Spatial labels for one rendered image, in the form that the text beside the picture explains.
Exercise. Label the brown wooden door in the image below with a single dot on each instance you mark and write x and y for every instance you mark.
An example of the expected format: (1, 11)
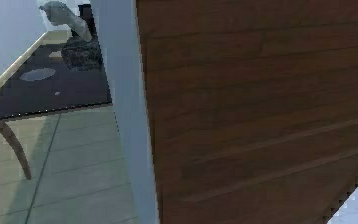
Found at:
(253, 110)

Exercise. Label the dark speckled round base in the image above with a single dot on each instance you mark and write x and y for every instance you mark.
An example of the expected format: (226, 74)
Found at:
(82, 55)

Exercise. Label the black top table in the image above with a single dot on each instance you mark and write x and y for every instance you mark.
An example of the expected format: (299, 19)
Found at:
(63, 90)

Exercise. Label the grey round plate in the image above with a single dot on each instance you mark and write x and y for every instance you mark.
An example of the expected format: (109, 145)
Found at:
(37, 74)

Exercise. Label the grey stone statue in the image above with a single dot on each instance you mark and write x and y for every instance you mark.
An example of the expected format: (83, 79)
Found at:
(65, 16)

